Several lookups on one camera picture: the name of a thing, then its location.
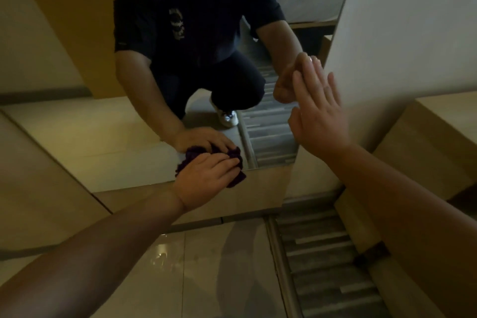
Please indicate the person's right hand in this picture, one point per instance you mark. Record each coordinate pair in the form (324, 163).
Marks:
(320, 124)

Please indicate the person's left hand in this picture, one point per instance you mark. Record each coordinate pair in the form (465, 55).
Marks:
(199, 183)

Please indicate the person's left fingers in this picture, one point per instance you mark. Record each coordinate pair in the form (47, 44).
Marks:
(223, 165)

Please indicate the person's right middle finger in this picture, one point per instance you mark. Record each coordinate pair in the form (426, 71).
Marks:
(312, 74)

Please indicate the person's right thumb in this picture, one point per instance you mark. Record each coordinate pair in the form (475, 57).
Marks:
(294, 122)

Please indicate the person's right little finger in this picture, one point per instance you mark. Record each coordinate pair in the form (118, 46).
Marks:
(334, 88)

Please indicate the purple cleaning cloth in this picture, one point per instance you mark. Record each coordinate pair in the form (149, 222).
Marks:
(234, 178)

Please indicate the person's right forearm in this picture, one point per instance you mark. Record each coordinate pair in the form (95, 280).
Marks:
(406, 217)

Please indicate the person's left forearm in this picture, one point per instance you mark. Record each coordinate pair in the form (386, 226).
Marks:
(93, 254)

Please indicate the light wooden cabinet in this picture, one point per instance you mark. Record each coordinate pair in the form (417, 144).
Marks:
(439, 131)

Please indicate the metal floor threshold strip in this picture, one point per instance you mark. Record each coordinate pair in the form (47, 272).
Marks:
(281, 265)

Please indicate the large wall mirror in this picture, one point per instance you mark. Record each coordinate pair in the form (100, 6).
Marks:
(111, 68)

